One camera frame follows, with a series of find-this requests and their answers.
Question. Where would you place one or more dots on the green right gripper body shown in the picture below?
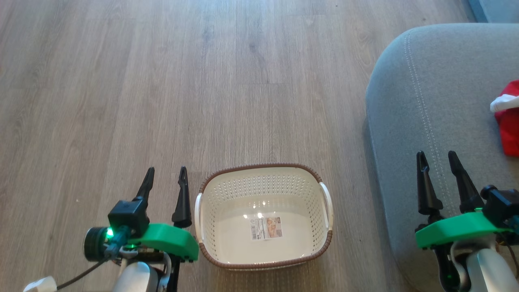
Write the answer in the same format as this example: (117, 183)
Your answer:
(458, 229)

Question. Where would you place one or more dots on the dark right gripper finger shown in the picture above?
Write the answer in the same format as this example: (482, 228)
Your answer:
(466, 190)
(427, 190)

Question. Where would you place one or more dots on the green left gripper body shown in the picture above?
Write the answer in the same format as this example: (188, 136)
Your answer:
(170, 239)

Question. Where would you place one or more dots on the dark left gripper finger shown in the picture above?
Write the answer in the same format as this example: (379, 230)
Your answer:
(182, 202)
(146, 188)

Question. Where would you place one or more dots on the red garment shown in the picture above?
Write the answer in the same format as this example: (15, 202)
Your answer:
(511, 129)

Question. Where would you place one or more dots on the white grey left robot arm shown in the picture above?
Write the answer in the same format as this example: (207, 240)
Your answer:
(136, 280)

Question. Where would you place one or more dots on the grey sofa seat cushion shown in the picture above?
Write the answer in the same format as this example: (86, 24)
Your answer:
(498, 8)
(438, 101)

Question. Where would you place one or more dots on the cream perforated laundry basket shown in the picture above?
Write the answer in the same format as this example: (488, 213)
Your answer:
(243, 190)

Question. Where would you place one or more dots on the paper label sticker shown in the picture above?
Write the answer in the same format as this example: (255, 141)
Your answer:
(266, 228)

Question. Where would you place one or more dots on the white plastic block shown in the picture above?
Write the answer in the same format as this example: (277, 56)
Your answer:
(40, 285)

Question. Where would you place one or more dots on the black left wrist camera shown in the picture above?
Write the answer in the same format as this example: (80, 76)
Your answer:
(127, 215)

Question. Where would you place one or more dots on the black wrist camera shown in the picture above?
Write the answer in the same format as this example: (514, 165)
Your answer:
(500, 205)
(127, 215)

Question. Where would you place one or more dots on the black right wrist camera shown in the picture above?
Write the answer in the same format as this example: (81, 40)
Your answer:
(500, 205)

